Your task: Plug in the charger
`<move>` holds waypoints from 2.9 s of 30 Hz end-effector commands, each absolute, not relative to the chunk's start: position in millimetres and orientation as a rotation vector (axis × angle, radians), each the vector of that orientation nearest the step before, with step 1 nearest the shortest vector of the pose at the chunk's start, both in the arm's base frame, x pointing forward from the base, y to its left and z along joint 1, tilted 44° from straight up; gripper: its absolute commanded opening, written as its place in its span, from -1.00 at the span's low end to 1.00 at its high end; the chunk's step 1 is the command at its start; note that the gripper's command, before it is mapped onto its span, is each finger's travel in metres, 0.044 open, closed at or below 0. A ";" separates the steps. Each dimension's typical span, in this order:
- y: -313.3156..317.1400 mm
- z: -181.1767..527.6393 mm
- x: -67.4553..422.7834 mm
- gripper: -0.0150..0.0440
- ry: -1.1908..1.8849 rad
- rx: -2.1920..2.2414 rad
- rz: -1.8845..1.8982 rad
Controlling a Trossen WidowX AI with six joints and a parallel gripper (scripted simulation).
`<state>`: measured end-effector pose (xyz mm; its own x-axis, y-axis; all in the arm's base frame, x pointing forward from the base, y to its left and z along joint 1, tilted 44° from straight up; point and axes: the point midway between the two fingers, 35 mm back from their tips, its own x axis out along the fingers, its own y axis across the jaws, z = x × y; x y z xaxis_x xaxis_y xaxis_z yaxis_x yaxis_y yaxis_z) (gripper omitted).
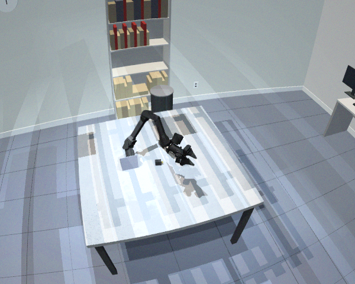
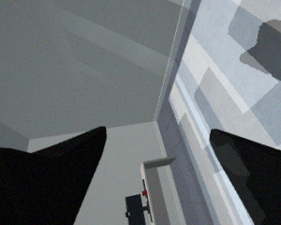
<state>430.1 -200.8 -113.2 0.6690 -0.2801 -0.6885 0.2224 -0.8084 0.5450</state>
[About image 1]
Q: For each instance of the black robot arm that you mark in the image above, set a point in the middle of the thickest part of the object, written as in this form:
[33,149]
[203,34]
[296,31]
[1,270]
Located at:
[130,141]

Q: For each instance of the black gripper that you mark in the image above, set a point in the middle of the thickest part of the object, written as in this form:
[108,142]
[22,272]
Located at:
[187,151]

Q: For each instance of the black two-prong plug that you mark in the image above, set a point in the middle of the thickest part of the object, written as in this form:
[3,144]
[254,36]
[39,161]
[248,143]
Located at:
[158,162]

